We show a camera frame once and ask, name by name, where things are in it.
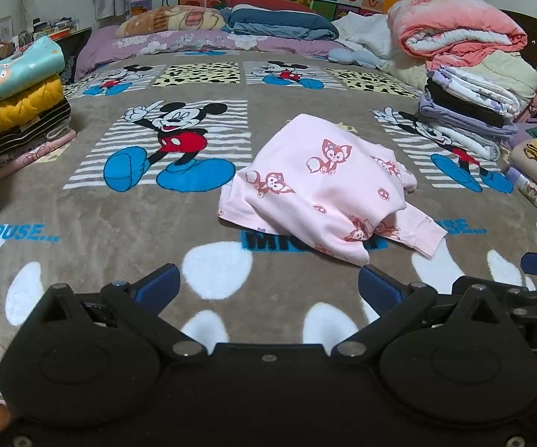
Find white crumpled cloth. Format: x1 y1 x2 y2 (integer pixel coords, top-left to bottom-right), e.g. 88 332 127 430
332 12 393 60

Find orange cartoon pillow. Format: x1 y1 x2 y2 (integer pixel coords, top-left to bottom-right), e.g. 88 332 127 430
115 5 225 38

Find black striped folded garment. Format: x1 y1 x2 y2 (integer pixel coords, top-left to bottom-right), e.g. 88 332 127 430
0 98 72 155

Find purple floral bedsheet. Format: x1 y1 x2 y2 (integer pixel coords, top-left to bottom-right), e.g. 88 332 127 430
74 25 343 80

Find brown Mickey Mouse blanket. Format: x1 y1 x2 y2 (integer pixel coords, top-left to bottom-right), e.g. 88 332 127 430
0 53 537 360

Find yellow folded knit garment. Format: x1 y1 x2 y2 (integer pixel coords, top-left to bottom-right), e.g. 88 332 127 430
0 76 63 133

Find blue folded duvet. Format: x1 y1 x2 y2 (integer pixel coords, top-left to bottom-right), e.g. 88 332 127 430
225 4 339 41

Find purple white folded clothes stack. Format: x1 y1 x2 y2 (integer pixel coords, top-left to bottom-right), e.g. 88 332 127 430
415 67 521 162

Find pink folded quilt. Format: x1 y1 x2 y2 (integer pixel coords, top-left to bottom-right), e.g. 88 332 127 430
388 0 528 70

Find pink folded garment bottom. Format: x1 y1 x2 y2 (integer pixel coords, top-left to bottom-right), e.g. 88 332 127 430
0 129 77 180

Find teal folded blanket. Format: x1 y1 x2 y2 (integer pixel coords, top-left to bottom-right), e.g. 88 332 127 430
0 37 66 101

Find pink fox print garment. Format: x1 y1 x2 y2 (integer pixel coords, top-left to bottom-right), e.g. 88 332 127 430
218 114 446 266

